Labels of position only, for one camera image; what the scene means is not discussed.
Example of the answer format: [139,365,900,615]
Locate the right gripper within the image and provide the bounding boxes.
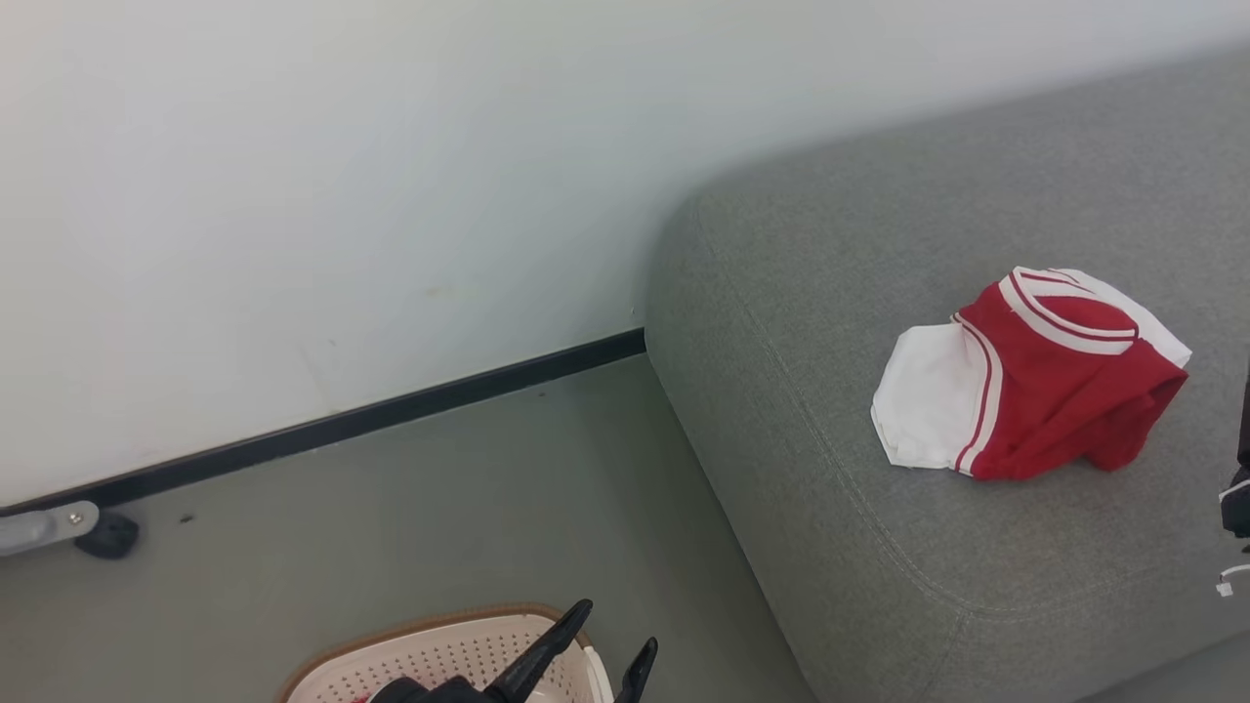
[1220,361,1250,539]

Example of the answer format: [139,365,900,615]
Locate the black skirting strip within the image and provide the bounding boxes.
[0,328,647,518]

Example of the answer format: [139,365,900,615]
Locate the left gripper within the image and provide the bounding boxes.
[371,599,659,703]

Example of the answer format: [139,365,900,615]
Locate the grey fabric sofa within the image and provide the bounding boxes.
[644,44,1250,703]

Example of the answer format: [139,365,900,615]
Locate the black rubber foot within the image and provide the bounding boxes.
[75,512,141,560]

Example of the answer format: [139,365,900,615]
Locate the grey metal frame bracket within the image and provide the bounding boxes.
[0,501,102,558]

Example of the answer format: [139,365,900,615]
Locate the red shorts with white lining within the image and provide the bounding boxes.
[871,266,1193,481]

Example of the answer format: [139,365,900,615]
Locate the white perforated laundry basket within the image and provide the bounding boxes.
[278,602,616,703]

